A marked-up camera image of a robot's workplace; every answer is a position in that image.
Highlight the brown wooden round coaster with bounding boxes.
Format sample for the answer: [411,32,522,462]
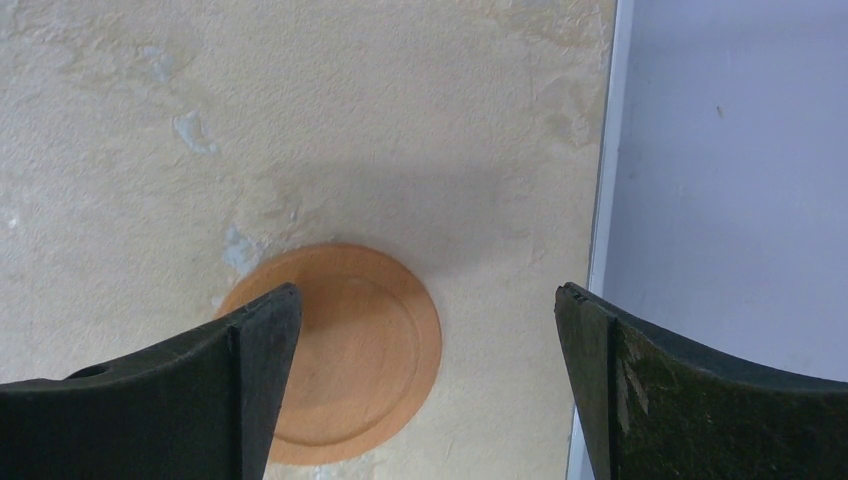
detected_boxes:
[217,243,442,466]

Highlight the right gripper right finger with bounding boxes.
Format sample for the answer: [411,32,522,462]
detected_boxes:
[555,283,847,479]

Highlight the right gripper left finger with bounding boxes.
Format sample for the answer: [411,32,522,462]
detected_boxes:
[1,284,302,479]

